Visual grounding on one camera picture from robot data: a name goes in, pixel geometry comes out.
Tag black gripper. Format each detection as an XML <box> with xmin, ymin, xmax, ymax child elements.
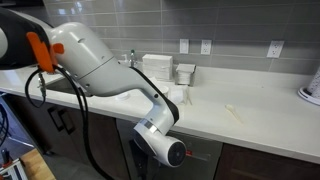
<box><xmin>129</xmin><ymin>138</ymin><xmax>158</xmax><ymax>180</ymax></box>

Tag stainless steel dishwasher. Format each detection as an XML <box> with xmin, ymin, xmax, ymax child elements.
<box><xmin>115</xmin><ymin>118</ymin><xmax>224</xmax><ymax>180</ymax></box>

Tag dark wood sink cabinet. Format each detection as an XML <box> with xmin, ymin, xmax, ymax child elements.
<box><xmin>4</xmin><ymin>93</ymin><xmax>132</xmax><ymax>180</ymax></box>

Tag clear plastic bag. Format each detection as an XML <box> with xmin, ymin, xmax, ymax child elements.
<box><xmin>167</xmin><ymin>84</ymin><xmax>193</xmax><ymax>106</ymax></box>

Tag small white container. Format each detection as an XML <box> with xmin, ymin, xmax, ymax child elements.
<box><xmin>174</xmin><ymin>63</ymin><xmax>197</xmax><ymax>87</ymax></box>

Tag white paper towel stack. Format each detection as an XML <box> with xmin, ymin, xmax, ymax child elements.
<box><xmin>141</xmin><ymin>53</ymin><xmax>174</xmax><ymax>82</ymax></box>

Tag white plastic spoon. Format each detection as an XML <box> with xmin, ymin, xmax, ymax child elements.
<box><xmin>225</xmin><ymin>103</ymin><xmax>245</xmax><ymax>125</ymax></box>

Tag clear soap pump bottle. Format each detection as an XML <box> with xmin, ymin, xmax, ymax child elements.
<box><xmin>120</xmin><ymin>53</ymin><xmax>131</xmax><ymax>68</ymax></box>

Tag green-capped dish soap bottle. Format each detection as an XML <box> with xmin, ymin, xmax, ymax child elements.
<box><xmin>129</xmin><ymin>49</ymin><xmax>138</xmax><ymax>68</ymax></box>

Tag wooden board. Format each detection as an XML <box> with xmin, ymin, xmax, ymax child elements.
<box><xmin>19</xmin><ymin>147</ymin><xmax>57</xmax><ymax>180</ymax></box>

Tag dark wood drawer cabinet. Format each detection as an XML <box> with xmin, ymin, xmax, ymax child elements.
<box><xmin>213</xmin><ymin>142</ymin><xmax>320</xmax><ymax>180</ymax></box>

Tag red and black tool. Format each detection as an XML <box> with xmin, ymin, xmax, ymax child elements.
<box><xmin>0</xmin><ymin>148</ymin><xmax>16</xmax><ymax>170</ymax></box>

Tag long black cable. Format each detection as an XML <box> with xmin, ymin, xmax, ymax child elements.
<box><xmin>54</xmin><ymin>65</ymin><xmax>115</xmax><ymax>180</ymax></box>

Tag black cabinet handle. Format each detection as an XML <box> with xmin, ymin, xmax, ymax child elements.
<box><xmin>47</xmin><ymin>105</ymin><xmax>65</xmax><ymax>132</ymax></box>
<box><xmin>58</xmin><ymin>108</ymin><xmax>77</xmax><ymax>135</ymax></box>

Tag white wall outlet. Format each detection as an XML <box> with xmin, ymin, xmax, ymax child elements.
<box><xmin>266</xmin><ymin>40</ymin><xmax>285</xmax><ymax>59</ymax></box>
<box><xmin>200</xmin><ymin>39</ymin><xmax>213</xmax><ymax>56</ymax></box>

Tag short black looped cable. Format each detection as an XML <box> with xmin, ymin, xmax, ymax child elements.
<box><xmin>24</xmin><ymin>68</ymin><xmax>47</xmax><ymax>109</ymax></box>

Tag black floor cables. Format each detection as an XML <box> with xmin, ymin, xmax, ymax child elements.
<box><xmin>0</xmin><ymin>102</ymin><xmax>12</xmax><ymax>148</ymax></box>

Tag orange cable clamp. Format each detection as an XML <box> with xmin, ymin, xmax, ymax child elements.
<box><xmin>26</xmin><ymin>31</ymin><xmax>65</xmax><ymax>75</ymax></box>

